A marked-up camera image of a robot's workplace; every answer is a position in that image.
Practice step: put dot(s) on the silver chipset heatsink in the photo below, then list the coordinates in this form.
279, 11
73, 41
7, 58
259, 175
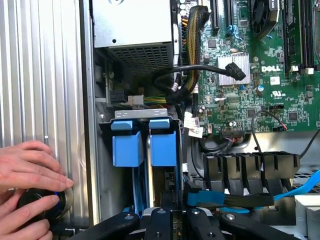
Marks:
225, 77

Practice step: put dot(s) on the silver metal drive cage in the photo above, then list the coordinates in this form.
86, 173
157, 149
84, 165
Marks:
307, 212

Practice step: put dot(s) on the empty blue disk carrier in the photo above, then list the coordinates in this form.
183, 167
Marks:
127, 150

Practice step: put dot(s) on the grey metal disk bay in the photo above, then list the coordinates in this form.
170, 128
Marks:
140, 113

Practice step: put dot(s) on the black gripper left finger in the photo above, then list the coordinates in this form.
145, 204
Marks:
157, 225

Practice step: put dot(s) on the person's right hand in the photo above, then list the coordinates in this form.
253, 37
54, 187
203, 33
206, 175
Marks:
20, 225

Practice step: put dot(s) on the person's left hand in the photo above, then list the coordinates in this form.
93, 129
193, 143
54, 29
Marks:
32, 167

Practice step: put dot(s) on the green Dell motherboard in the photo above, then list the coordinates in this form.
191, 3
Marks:
262, 105

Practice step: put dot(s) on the black RAM slot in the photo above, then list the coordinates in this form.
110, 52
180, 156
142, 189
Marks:
311, 37
304, 37

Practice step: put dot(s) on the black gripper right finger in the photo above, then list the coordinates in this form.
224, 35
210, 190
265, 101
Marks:
202, 225

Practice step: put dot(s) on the installed RAM stick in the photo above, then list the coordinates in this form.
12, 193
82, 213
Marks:
291, 37

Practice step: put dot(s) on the black plastic finned bracket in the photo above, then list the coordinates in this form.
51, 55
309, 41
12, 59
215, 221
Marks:
250, 170

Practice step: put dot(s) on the silver power supply unit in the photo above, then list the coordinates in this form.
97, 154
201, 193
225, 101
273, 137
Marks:
132, 22

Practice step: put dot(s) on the open grey PC case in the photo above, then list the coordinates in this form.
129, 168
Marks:
88, 125

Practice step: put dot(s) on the black expansion slot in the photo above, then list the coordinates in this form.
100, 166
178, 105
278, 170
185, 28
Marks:
228, 12
215, 15

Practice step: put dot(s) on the black wide connector plug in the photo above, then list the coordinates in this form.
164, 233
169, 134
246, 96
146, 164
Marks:
232, 135

